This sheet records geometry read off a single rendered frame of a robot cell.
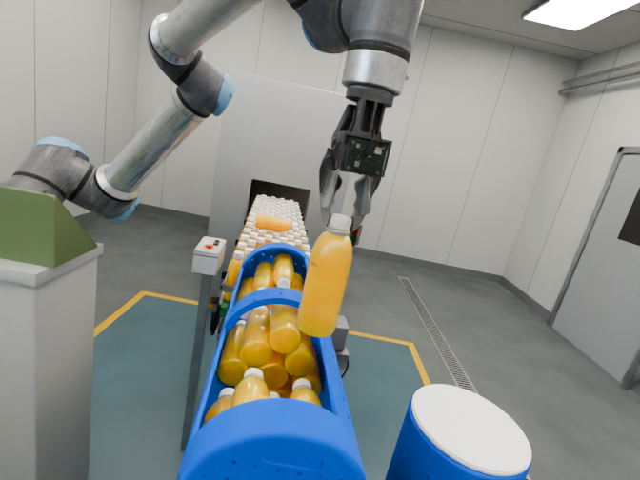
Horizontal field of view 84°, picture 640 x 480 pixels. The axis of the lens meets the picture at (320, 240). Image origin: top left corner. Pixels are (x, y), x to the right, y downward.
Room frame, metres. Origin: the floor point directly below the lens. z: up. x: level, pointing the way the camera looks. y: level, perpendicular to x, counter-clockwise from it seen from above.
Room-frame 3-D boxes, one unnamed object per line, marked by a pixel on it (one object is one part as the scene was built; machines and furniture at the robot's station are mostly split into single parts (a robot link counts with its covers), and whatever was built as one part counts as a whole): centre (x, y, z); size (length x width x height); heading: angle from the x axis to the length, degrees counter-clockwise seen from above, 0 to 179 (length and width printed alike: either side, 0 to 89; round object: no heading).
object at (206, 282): (1.45, 0.45, 0.50); 0.04 x 0.04 x 1.00; 9
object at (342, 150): (0.56, -0.03, 1.63); 0.09 x 0.08 x 0.12; 9
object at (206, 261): (1.45, 0.45, 1.05); 0.20 x 0.10 x 0.10; 9
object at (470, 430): (0.75, -0.45, 1.03); 0.28 x 0.28 x 0.01
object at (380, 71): (0.57, -0.03, 1.71); 0.10 x 0.09 x 0.05; 99
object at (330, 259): (0.59, -0.03, 1.38); 0.07 x 0.07 x 0.19
